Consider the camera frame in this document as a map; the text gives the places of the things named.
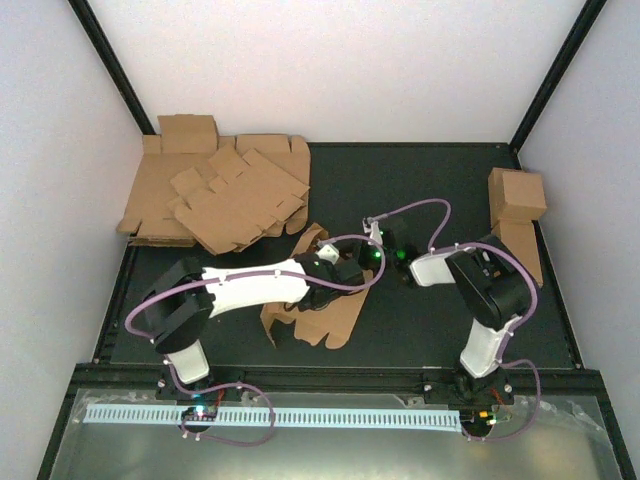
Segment left black frame post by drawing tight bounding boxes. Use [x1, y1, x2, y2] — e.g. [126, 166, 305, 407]
[68, 0, 156, 135]

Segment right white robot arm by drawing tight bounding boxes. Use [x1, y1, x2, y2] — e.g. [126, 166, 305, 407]
[359, 231, 538, 404]

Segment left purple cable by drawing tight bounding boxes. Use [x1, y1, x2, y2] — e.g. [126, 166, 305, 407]
[123, 233, 387, 447]

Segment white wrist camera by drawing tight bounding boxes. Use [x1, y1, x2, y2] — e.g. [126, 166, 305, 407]
[317, 243, 340, 264]
[362, 217, 383, 245]

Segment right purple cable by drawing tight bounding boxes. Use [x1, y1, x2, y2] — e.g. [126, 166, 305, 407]
[372, 198, 544, 444]

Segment right black frame post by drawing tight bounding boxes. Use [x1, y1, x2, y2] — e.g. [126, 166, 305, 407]
[509, 0, 608, 154]

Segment black frame post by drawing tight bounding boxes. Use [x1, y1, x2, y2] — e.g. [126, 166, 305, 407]
[68, 0, 156, 135]
[509, 0, 608, 154]

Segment cardboard box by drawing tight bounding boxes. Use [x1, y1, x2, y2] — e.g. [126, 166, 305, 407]
[260, 223, 379, 349]
[492, 220, 544, 287]
[488, 168, 547, 226]

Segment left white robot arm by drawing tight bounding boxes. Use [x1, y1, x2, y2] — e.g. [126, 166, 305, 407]
[125, 253, 371, 399]

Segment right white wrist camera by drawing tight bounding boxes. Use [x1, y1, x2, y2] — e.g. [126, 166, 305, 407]
[362, 217, 383, 245]

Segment stack of flat cardboard blanks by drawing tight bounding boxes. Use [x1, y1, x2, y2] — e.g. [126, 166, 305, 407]
[116, 114, 311, 246]

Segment purple cable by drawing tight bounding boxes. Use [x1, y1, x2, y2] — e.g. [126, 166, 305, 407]
[372, 198, 544, 444]
[123, 233, 387, 447]

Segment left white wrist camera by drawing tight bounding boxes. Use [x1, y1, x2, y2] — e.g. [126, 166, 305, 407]
[317, 243, 340, 264]

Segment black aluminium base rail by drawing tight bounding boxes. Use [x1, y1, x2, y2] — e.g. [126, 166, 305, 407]
[74, 363, 601, 401]

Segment light blue slotted cable duct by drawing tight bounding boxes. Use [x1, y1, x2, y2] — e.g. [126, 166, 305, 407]
[82, 404, 462, 433]

